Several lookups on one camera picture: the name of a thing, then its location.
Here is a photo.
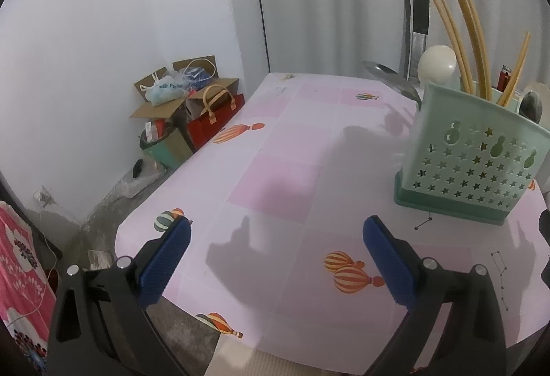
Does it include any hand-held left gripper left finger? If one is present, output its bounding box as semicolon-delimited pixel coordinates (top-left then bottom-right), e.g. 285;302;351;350
46;215;193;376

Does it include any blue plastic bag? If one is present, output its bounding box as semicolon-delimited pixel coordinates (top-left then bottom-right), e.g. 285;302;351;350
177;58;216;92

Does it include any green plastic utensil holder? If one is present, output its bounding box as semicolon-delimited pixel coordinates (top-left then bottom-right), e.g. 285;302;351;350
394;81;546;227

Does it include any brown cardboard box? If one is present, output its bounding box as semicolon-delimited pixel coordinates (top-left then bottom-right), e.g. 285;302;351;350
130;55;240;120

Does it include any white plastic bag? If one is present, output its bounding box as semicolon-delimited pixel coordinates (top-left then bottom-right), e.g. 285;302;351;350
145;70;190;107

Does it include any large metal spoon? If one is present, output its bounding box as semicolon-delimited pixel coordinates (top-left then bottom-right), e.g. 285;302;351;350
362;60;424;105

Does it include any white plastic wrap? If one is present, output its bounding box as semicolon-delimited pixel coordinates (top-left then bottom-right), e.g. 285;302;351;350
122;163;168;199

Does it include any pink floral cloth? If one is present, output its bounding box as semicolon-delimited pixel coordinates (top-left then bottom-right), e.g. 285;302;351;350
0;201;57;364

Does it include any small metal spoon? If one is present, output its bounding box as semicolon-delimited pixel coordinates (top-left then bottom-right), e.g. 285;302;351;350
518;90;544;122

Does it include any bunch of wooden chopsticks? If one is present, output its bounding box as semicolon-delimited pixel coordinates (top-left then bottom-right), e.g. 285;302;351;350
432;0;532;107

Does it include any white wall socket plug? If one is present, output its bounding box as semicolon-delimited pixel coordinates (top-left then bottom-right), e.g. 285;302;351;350
33;186;56;208

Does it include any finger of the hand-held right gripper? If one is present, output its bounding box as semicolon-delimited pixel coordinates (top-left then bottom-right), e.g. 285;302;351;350
538;208;550;250

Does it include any white power cable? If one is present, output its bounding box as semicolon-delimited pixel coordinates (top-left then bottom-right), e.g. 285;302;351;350
36;204;64;317

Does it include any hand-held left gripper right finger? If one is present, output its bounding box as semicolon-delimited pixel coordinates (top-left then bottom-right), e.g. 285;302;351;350
362;215;508;376

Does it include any green waste bin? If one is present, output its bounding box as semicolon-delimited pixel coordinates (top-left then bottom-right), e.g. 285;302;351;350
139;122;193;170

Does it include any red paper bag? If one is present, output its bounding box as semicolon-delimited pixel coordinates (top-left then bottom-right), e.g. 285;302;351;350
186;84;246;152

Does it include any pink balloon print tablecloth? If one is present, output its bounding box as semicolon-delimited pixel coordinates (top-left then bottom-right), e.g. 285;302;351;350
115;72;550;374

